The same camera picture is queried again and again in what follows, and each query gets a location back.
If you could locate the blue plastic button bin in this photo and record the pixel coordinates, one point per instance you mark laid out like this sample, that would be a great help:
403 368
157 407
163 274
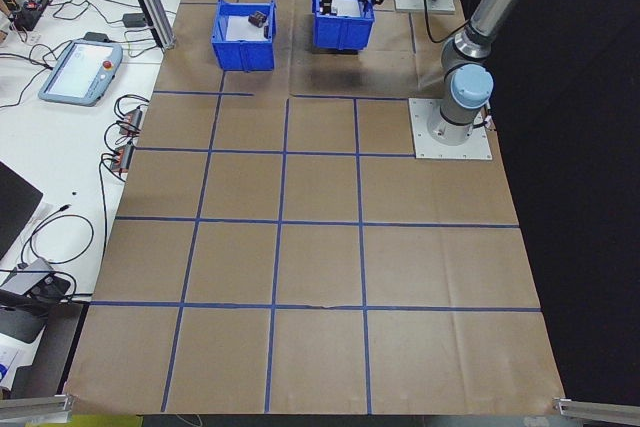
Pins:
345 34

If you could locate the blue plastic battery bin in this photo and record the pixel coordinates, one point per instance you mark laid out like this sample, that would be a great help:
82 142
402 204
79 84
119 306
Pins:
245 57

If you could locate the black rectangular battery pack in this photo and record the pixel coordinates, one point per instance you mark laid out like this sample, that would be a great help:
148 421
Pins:
267 29

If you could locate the dark cylindrical battery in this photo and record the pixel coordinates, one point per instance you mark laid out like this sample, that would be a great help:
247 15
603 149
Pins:
254 21
261 15

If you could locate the white cardboard box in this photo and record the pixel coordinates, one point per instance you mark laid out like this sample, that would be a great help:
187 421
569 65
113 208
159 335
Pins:
10 352

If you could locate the black power adapter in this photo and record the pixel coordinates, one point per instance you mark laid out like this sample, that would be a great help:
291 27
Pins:
134 20
97 37

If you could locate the black orange usb adapter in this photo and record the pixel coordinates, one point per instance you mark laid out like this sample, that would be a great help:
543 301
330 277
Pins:
122 157
131 119

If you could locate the grey teach pendant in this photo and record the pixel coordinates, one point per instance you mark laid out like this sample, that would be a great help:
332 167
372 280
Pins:
75 72

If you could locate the black cover cloth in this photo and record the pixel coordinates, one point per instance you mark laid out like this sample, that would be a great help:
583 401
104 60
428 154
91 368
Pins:
575 197

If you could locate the white side table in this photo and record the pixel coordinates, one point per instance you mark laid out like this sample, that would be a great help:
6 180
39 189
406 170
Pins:
75 147

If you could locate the black power strip red plugs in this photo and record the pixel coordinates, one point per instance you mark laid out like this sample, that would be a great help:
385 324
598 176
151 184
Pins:
34 3

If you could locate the black electronics bundle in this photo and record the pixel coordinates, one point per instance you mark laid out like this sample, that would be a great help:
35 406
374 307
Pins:
22 19

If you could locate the black laptop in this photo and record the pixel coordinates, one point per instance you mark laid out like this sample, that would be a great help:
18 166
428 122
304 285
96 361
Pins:
12 207

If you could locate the grey usb hub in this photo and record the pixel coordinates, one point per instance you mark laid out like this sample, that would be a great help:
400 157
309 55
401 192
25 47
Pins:
27 277

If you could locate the dark grey monitor stand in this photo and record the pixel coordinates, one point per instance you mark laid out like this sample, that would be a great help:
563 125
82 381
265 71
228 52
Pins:
17 322

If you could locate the aluminium profile rail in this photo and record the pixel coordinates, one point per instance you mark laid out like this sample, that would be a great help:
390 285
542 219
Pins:
595 408
35 404

